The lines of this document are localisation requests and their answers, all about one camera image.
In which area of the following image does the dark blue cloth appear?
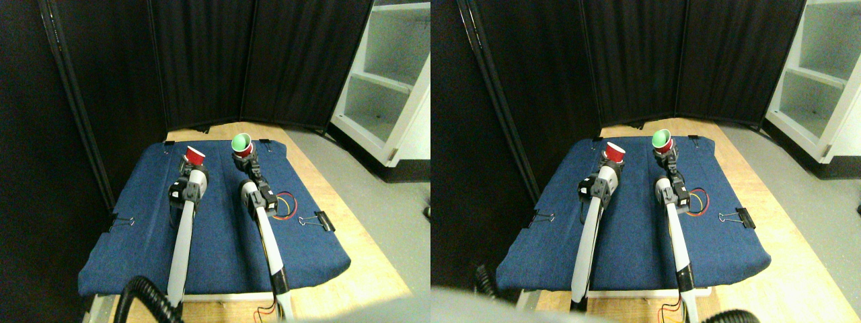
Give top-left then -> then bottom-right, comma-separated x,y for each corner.
78,139 -> 351,297
496,137 -> 772,292

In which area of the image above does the white shelf unit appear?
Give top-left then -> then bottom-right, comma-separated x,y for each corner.
330,3 -> 431,169
765,0 -> 861,164

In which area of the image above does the black curtain stand pole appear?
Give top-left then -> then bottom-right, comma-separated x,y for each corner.
457,0 -> 540,204
38,0 -> 116,213

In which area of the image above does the orange wire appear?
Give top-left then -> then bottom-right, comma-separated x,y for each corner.
272,191 -> 299,223
685,188 -> 710,218

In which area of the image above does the black ribbed hose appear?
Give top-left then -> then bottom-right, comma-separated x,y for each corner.
711,309 -> 761,323
474,264 -> 500,299
120,275 -> 184,323

